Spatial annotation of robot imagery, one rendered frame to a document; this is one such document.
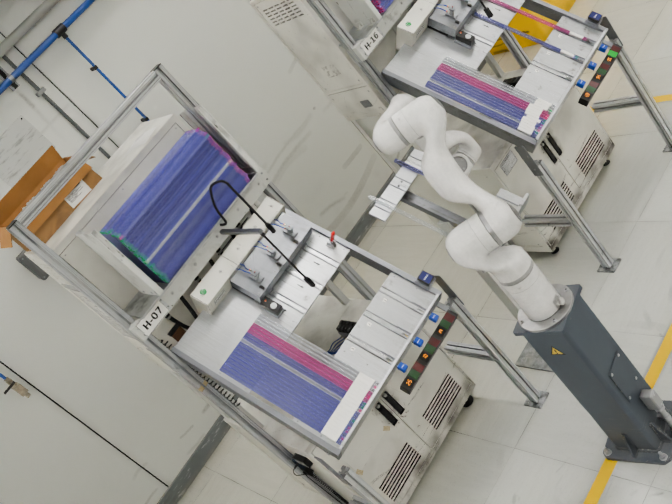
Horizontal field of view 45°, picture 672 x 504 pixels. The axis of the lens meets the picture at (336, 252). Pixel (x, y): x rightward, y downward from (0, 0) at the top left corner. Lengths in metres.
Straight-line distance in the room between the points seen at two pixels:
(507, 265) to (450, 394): 1.16
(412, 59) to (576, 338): 1.50
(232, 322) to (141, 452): 1.76
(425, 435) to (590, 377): 0.93
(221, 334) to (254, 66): 2.26
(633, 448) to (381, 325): 0.96
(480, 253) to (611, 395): 0.71
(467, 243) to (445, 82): 1.23
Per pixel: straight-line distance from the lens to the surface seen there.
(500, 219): 2.38
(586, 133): 4.13
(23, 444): 4.40
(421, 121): 2.41
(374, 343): 2.91
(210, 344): 2.97
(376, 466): 3.31
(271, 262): 3.00
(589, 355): 2.69
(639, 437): 3.01
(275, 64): 4.95
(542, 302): 2.56
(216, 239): 3.00
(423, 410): 3.41
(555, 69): 3.61
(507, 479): 3.31
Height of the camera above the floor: 2.37
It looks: 26 degrees down
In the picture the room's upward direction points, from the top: 43 degrees counter-clockwise
